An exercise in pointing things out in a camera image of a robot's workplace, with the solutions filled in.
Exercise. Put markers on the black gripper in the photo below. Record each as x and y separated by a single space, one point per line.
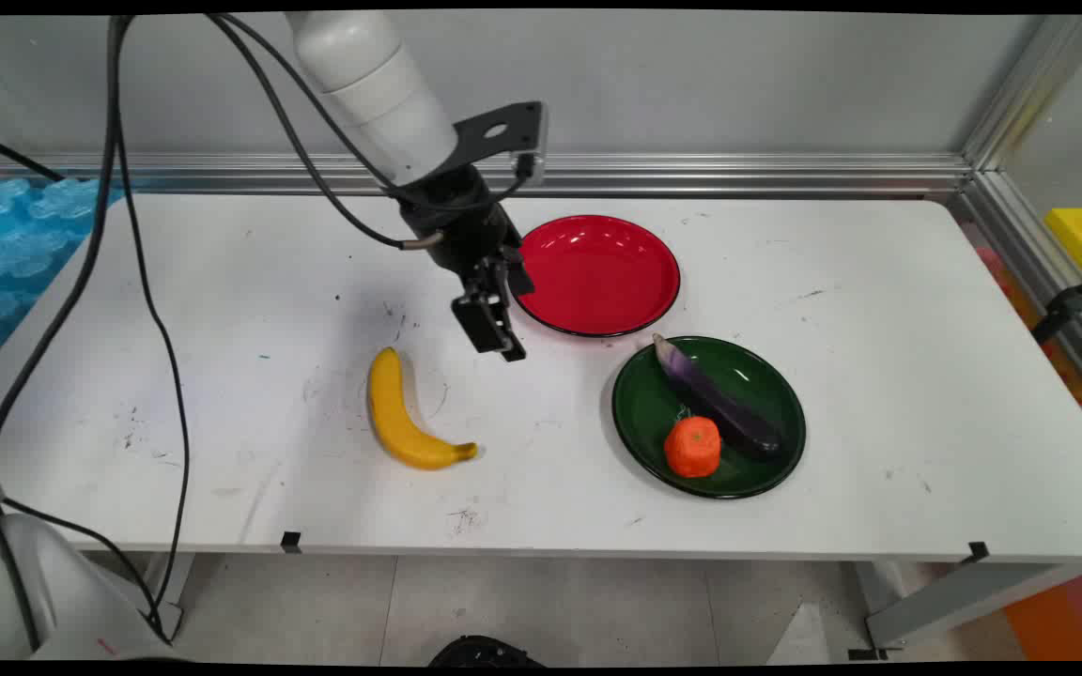
458 218

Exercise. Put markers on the orange toy carrot piece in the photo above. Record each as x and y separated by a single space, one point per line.
692 448

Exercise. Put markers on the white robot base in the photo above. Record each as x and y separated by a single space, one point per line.
62 591

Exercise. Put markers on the red plate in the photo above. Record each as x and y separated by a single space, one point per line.
597 274

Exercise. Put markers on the yellow toy banana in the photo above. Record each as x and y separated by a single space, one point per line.
393 418

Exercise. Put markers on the purple toy eggplant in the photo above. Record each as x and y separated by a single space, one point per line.
719 404

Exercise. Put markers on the dark green plate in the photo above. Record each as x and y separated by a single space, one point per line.
766 394

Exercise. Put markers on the black round object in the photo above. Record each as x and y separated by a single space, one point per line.
485 652

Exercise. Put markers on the blue foam mat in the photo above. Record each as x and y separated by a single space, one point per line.
20 253

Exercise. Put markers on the black rod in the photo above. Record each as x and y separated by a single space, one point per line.
15 155

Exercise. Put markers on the grey table leg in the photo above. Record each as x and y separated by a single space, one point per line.
964 596

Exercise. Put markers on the orange box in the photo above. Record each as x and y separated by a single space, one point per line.
1062 615

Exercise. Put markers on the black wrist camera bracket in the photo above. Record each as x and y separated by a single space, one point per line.
503 131

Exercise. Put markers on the aluminium frame side rail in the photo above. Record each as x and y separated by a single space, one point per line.
1039 253

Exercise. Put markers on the aluminium frame post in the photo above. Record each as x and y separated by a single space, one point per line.
1029 94

